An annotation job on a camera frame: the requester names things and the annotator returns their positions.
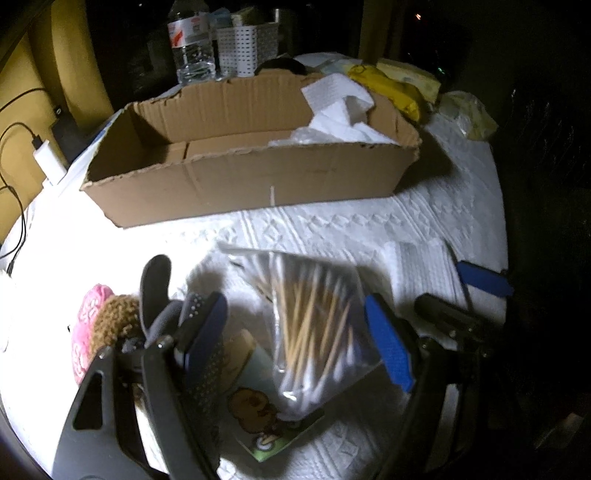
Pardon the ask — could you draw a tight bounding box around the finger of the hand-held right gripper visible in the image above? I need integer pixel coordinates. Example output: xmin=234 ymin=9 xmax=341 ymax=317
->
xmin=414 ymin=294 xmax=488 ymax=344
xmin=456 ymin=260 xmax=514 ymax=299

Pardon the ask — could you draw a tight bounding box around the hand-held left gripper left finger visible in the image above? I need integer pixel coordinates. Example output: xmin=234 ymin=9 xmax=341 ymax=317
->
xmin=54 ymin=292 xmax=230 ymax=480

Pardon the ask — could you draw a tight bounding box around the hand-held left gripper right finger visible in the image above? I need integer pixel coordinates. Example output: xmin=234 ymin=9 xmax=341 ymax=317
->
xmin=364 ymin=293 xmax=485 ymax=480

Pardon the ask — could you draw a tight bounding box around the grey dotted glove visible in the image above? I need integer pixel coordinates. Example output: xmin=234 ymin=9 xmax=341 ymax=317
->
xmin=139 ymin=254 xmax=223 ymax=418

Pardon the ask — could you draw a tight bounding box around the clear bag of cotton swabs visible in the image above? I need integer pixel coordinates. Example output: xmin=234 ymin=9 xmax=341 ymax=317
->
xmin=217 ymin=242 xmax=385 ymax=423

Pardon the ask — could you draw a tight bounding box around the brown cardboard box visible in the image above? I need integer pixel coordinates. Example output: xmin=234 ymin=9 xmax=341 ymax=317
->
xmin=79 ymin=71 xmax=422 ymax=230

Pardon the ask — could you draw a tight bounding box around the white folded tissue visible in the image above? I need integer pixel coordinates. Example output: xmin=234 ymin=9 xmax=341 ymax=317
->
xmin=382 ymin=237 xmax=470 ymax=311

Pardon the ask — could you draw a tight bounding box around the green cartoon card packet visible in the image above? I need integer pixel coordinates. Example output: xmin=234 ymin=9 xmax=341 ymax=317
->
xmin=221 ymin=329 xmax=327 ymax=463

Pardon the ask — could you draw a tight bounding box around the brown fuzzy plush toy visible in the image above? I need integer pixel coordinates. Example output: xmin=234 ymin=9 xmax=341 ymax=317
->
xmin=89 ymin=294 xmax=145 ymax=357

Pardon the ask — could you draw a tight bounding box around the pink plush toy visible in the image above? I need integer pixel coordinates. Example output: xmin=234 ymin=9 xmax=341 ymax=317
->
xmin=69 ymin=283 xmax=117 ymax=387

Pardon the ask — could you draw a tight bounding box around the white textured tablecloth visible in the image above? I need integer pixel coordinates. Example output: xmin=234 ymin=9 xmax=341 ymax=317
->
xmin=0 ymin=52 xmax=509 ymax=480

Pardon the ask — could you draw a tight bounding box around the clear crumpled plastic bag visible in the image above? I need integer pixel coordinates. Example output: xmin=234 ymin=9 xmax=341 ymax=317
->
xmin=436 ymin=90 xmax=500 ymax=142

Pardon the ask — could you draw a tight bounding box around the pale yellow packet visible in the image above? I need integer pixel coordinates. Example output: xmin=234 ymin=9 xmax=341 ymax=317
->
xmin=376 ymin=58 xmax=443 ymax=103

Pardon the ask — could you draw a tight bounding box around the yellow plastic bag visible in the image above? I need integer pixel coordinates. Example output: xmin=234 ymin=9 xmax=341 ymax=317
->
xmin=346 ymin=63 xmax=421 ymax=123

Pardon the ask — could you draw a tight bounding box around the clear plastic wrap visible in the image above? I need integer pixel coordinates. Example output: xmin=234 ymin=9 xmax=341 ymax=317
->
xmin=269 ymin=126 xmax=352 ymax=149

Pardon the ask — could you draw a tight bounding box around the white crumpled paper towel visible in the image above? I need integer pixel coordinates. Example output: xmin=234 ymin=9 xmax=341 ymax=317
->
xmin=301 ymin=74 xmax=403 ymax=145

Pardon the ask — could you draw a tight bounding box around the white charger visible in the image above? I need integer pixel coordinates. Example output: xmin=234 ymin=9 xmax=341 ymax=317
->
xmin=32 ymin=136 xmax=68 ymax=186

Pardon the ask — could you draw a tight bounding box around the dark flat device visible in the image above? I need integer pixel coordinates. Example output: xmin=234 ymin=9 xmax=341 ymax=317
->
xmin=50 ymin=106 xmax=87 ymax=168

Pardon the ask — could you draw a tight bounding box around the black cloth object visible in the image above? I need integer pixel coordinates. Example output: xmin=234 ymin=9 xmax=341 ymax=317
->
xmin=255 ymin=56 xmax=308 ymax=76

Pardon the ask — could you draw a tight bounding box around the white perforated basket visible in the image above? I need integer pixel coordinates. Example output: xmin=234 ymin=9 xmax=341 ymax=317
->
xmin=215 ymin=25 xmax=280 ymax=79

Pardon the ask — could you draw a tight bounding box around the clear plastic water bottle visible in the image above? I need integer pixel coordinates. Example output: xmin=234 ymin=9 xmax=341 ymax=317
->
xmin=167 ymin=0 xmax=218 ymax=86

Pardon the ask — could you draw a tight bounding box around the metal cup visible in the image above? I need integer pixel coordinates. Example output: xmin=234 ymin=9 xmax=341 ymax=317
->
xmin=270 ymin=7 xmax=297 ymax=57

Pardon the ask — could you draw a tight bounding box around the yellow chair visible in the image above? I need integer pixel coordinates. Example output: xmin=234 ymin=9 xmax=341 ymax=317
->
xmin=0 ymin=0 xmax=117 ymax=243

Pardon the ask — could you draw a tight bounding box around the black cable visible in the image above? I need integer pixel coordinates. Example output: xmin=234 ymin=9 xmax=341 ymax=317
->
xmin=0 ymin=88 xmax=45 ymax=260

